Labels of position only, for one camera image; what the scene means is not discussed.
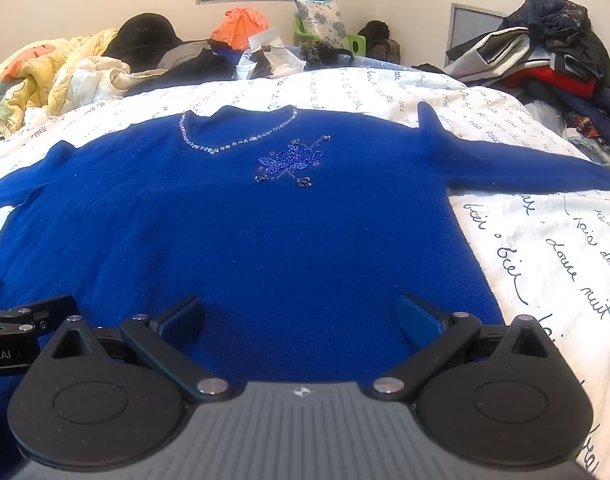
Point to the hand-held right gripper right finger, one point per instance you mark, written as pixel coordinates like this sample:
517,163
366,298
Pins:
420,320

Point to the cream quilted jacket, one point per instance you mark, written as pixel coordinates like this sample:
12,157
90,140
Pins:
100,72

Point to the grey framed panel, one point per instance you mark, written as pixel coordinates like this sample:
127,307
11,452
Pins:
472,27

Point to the navy floral cloth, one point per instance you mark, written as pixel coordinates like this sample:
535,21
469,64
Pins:
595,115

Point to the dark fuzzy cloth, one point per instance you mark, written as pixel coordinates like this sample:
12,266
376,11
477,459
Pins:
315,52

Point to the blue beaded sweater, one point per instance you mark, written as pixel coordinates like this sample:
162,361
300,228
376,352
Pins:
285,240

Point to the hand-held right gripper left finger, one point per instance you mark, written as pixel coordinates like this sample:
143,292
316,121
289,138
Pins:
182,317

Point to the green plastic chair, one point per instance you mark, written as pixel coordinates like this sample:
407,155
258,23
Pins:
357,42

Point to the black garment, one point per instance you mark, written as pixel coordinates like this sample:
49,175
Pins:
205,70

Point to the white script-print quilt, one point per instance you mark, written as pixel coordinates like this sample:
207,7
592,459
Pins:
535,240

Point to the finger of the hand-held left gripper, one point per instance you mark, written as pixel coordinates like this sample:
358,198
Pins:
35,312

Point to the yellow cartoon quilt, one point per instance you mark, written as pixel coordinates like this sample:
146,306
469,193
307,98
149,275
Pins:
30,75

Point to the crumpled white plastic bag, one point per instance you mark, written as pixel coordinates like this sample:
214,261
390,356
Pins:
280,60

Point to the floral pillow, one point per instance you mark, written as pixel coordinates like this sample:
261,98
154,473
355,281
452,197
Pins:
322,22

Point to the dark brown bag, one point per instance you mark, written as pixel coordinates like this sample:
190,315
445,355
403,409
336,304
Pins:
380,40

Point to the orange plastic bag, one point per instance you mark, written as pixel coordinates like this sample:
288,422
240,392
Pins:
240,25

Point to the dark puffer jacket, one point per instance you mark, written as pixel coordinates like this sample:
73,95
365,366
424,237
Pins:
555,20

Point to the grey and white garment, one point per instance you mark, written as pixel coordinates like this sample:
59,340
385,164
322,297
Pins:
500,55

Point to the red garment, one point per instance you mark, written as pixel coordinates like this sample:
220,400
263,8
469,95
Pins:
550,77

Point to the black hat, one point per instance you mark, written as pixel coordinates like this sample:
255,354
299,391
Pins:
142,35

